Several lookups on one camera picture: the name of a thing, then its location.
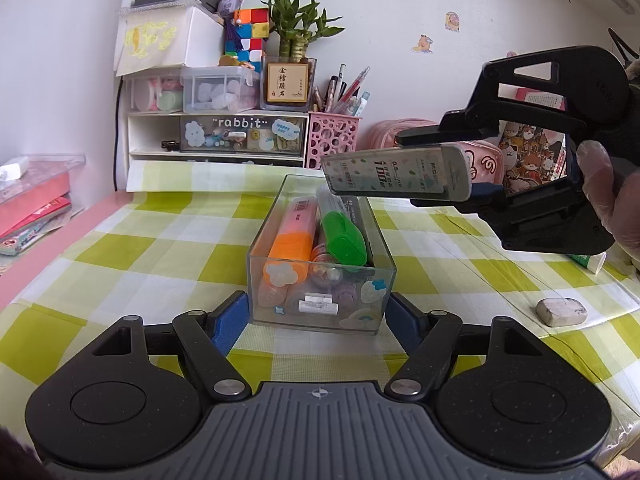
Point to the pink boxed book set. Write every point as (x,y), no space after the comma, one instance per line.
(530,160)

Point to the bunch of pens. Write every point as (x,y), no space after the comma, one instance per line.
(342,92)

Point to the clear lidded storage box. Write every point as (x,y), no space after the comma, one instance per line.
(220,90)

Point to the colourful puzzle cube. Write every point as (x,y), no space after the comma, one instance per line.
(250,30)

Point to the small black clip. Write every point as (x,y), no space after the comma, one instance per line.
(170,146)

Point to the short printed purple pen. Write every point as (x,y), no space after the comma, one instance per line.
(327,275)

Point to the brown toy figure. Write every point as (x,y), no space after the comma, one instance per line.
(236,61)

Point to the red book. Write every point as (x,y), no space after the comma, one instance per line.
(30,205)

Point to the black marker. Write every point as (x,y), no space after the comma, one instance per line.
(356,210)

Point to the grey lead case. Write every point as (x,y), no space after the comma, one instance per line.
(390,172)

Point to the orange highlighter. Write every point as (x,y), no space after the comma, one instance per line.
(292,245)

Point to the green label glue stick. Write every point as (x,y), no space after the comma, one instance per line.
(590,262)

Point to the illustrated book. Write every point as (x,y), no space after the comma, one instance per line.
(30,237)

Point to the bamboo plant in glass vase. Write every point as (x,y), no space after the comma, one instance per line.
(287,85)

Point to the green cap highlighter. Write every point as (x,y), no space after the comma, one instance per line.
(340,235)

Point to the brown animal wall sticker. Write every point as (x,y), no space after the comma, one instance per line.
(423,43)

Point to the white charger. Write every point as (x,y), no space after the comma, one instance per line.
(12,168)

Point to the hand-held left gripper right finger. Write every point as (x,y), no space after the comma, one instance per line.
(405,322)

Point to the clear box with tape rolls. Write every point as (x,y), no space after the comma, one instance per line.
(152,95)

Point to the beige fuzzy sleeve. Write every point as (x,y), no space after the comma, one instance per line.
(634,69)

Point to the person's right hand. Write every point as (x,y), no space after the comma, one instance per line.
(600,180)

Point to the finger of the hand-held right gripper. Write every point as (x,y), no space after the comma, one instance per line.
(450,136)
(487,195)

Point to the green checked tablecloth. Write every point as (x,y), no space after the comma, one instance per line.
(150,260)

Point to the clear plastic organizer box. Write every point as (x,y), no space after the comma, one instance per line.
(280,317)

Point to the white box with yellow print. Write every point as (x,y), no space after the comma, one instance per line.
(190,40)

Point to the white eraser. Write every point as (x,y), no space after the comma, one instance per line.
(561,311)

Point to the pink perforated pen holder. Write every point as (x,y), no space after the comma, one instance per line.
(332,140)

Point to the pink cartoon pencil case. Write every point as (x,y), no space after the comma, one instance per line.
(385,135)

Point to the white drawer organizer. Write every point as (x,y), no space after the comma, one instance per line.
(150,132)

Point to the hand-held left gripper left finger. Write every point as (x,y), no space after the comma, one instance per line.
(230,320)

